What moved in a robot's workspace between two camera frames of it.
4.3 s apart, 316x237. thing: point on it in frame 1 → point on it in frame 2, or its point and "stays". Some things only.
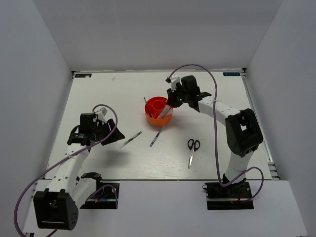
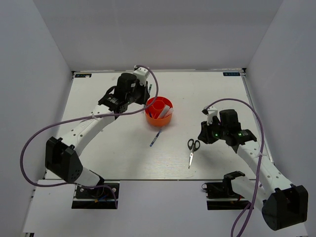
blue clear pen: [155, 138] stays
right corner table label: [231, 74] stays
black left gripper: [112, 123] → [145, 94]
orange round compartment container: [153, 106] stays
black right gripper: [171, 97] → [205, 135]
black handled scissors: [193, 145] stays
